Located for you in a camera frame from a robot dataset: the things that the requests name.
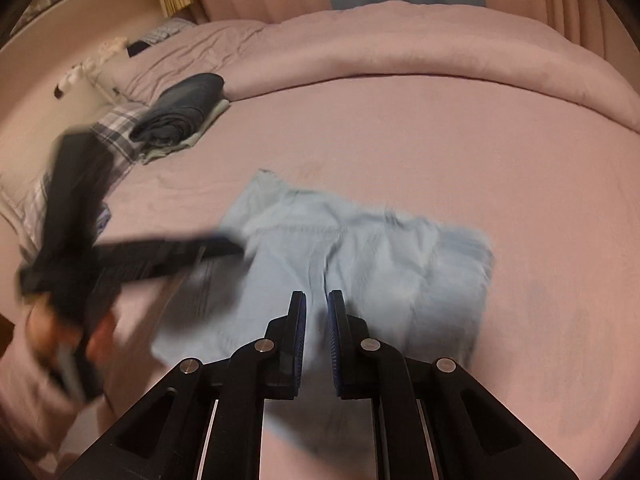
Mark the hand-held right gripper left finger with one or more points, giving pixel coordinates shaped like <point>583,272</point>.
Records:
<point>299,332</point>

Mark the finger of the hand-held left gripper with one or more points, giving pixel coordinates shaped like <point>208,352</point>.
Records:
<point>170,255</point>

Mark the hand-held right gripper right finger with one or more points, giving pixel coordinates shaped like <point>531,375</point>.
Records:
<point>334,335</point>

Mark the light blue strawberry pants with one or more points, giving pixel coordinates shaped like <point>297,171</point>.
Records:
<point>380,260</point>

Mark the person's left forearm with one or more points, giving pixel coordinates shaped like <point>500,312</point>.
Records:
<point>30,410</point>

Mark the folded light denim pants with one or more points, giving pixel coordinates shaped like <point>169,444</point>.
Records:
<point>103,217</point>

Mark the person's left hand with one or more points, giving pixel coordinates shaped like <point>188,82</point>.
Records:
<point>39,332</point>

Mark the large plaid pillow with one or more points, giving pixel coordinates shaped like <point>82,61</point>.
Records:
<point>122,125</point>

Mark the black and white plush dog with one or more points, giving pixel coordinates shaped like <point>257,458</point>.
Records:
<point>67,85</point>

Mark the cream pillow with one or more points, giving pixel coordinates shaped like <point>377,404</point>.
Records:
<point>107,80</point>

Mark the white plush toy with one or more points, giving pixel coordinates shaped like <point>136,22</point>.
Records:
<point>87,67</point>
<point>111,46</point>

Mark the folded pale green cloth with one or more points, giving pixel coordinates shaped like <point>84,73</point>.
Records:
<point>210,116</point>

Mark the folded dark blue jeans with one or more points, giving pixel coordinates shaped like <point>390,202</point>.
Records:
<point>180,105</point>

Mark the dark navy pillow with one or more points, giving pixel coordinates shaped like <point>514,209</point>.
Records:
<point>136,48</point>

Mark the small plaid pillow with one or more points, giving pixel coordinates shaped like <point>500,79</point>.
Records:
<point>167,30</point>

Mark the pink duvet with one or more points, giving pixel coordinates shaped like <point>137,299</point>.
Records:
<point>400,45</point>

